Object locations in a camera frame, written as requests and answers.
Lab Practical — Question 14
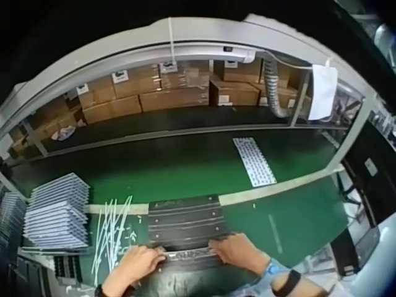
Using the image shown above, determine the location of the person's left hand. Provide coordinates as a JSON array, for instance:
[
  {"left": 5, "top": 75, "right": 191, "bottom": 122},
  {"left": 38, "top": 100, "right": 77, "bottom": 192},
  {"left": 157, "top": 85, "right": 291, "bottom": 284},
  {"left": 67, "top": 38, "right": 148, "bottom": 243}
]
[{"left": 118, "top": 246, "right": 168, "bottom": 287}]

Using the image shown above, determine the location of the person's right hand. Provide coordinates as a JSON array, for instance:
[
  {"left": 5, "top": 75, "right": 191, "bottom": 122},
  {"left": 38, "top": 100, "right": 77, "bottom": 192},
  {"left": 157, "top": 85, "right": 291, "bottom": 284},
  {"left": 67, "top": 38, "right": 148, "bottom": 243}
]
[{"left": 207, "top": 232, "right": 272, "bottom": 276}]

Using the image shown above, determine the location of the black long panel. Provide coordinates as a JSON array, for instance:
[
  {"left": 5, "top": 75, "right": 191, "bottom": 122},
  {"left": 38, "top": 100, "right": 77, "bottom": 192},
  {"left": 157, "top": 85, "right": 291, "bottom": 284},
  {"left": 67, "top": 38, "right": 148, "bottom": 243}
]
[{"left": 140, "top": 243, "right": 264, "bottom": 297}]

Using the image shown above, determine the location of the black ribbed fixture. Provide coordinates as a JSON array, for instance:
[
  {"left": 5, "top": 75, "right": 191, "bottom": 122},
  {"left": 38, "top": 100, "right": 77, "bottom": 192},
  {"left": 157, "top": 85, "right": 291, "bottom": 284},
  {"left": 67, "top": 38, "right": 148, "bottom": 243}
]
[{"left": 147, "top": 194, "right": 232, "bottom": 249}]

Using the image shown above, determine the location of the bundle of white strips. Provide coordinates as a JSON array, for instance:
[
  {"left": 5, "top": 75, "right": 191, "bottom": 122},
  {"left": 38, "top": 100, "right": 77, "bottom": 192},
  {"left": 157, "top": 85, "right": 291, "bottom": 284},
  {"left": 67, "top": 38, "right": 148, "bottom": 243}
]
[{"left": 90, "top": 195, "right": 134, "bottom": 277}]

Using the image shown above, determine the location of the green conveyor belt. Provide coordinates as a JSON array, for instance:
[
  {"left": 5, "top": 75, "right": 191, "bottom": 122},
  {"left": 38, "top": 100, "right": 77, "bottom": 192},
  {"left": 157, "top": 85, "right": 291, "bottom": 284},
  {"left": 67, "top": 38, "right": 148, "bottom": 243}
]
[{"left": 7, "top": 125, "right": 340, "bottom": 207}]

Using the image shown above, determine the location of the black slotted tray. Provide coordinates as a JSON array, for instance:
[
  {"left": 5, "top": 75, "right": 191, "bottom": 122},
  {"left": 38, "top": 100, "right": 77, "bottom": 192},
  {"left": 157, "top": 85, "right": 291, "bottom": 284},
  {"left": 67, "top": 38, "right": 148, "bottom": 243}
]
[{"left": 53, "top": 254, "right": 82, "bottom": 278}]

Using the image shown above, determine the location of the white keyboard sheet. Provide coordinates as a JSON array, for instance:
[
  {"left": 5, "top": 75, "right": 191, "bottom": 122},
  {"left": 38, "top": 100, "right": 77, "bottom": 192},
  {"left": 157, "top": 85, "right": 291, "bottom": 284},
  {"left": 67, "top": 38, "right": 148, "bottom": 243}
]
[{"left": 232, "top": 137, "right": 277, "bottom": 187}]

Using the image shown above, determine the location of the stack of white-blue plates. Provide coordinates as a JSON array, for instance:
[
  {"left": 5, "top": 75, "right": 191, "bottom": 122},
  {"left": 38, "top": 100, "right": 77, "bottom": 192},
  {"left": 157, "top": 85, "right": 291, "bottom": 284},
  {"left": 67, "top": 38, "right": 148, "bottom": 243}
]
[{"left": 22, "top": 172, "right": 92, "bottom": 250}]

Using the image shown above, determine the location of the stack of dark plates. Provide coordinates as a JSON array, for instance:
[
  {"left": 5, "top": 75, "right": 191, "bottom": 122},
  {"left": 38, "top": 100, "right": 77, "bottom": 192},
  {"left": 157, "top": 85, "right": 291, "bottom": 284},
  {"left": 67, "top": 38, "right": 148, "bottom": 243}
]
[{"left": 0, "top": 191, "right": 28, "bottom": 250}]

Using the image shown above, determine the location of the white crumpled cloth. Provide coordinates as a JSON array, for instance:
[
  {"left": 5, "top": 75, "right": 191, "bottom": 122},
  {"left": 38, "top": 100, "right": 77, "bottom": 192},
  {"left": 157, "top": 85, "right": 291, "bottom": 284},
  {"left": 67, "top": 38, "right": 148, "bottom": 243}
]
[{"left": 50, "top": 124, "right": 76, "bottom": 141}]

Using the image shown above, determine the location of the stack of brown cartons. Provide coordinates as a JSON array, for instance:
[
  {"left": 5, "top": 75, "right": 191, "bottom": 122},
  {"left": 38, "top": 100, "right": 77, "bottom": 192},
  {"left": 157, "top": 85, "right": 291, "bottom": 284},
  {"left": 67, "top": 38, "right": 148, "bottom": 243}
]
[{"left": 8, "top": 59, "right": 312, "bottom": 157}]

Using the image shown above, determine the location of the black machine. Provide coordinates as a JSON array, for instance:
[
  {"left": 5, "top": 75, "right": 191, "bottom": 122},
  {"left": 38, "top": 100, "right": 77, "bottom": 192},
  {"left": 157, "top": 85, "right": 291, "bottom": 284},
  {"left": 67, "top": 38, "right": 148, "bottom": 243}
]
[{"left": 341, "top": 119, "right": 396, "bottom": 228}]

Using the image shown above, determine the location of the white hanging paper sheet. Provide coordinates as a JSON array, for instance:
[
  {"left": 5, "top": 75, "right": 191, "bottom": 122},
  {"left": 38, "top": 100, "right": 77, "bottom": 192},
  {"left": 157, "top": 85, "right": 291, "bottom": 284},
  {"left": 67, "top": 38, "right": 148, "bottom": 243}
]
[{"left": 307, "top": 63, "right": 339, "bottom": 122}]

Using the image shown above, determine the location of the light blue wrist strap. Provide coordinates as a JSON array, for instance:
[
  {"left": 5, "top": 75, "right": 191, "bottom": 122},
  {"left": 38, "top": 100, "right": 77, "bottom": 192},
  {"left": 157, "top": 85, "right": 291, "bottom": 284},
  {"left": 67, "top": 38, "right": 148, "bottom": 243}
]
[{"left": 262, "top": 261, "right": 282, "bottom": 283}]

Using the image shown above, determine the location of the grey flexible duct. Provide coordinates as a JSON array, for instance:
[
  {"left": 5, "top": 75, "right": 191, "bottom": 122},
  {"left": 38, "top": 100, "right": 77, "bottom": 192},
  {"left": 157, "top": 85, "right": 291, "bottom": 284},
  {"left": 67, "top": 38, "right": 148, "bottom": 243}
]
[{"left": 262, "top": 58, "right": 294, "bottom": 119}]

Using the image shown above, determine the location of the white vertical strap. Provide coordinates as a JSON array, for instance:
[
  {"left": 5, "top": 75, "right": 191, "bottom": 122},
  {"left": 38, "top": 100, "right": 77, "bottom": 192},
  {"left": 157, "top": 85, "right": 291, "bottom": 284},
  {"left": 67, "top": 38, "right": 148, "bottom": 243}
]
[{"left": 168, "top": 17, "right": 178, "bottom": 63}]

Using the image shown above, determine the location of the white overhead frame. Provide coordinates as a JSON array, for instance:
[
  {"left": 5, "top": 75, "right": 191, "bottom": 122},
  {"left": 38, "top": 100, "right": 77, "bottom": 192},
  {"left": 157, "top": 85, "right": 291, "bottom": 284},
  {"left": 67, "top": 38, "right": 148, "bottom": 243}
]
[{"left": 0, "top": 14, "right": 366, "bottom": 146}]

